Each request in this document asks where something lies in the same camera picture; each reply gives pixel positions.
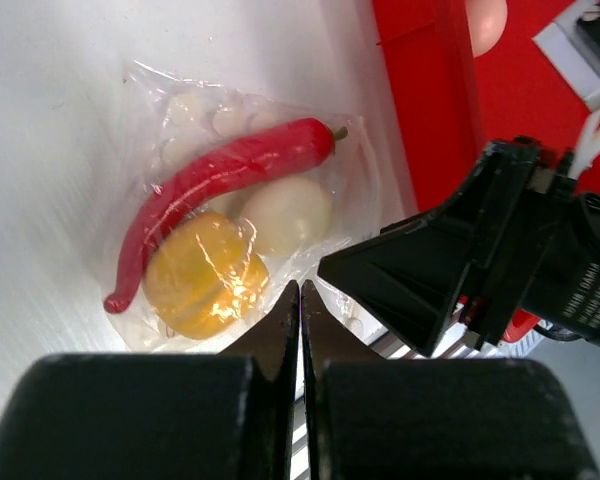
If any yellow toy pepper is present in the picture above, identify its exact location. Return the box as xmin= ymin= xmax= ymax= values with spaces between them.
xmin=143 ymin=212 xmax=269 ymax=340

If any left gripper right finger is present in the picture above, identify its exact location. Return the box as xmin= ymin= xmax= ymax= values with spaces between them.
xmin=300 ymin=282 xmax=600 ymax=479

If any red plastic tray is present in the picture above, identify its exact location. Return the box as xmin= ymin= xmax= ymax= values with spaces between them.
xmin=372 ymin=0 xmax=600 ymax=346

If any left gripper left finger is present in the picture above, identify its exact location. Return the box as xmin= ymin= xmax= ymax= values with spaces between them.
xmin=0 ymin=282 xmax=299 ymax=479

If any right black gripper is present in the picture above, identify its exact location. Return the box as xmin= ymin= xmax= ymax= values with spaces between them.
xmin=318 ymin=137 xmax=600 ymax=357

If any clear zip top bag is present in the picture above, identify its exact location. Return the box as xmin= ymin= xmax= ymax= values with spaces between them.
xmin=98 ymin=63 xmax=409 ymax=352

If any white egg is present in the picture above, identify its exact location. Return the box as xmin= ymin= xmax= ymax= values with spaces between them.
xmin=240 ymin=176 xmax=333 ymax=256
xmin=465 ymin=0 xmax=508 ymax=58

